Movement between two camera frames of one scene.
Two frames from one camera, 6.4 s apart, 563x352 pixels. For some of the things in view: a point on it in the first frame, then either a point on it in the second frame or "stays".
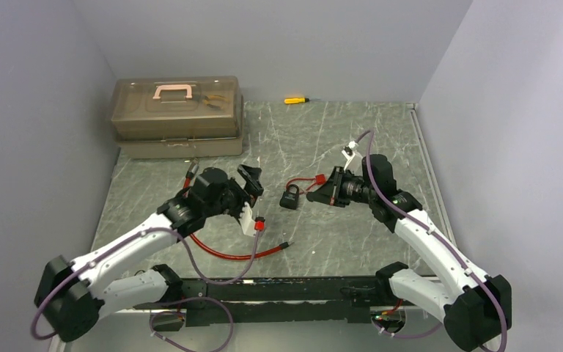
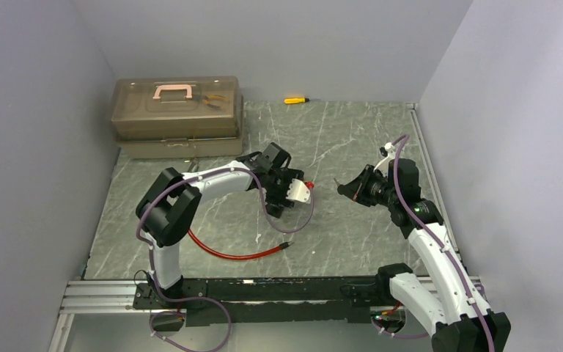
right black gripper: [335, 187] to [362, 183]
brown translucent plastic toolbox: [177, 116] stays
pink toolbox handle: [175, 87] stays
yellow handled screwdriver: [296, 100] stays
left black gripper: [242, 191] to [278, 195]
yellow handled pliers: [205, 99] stays
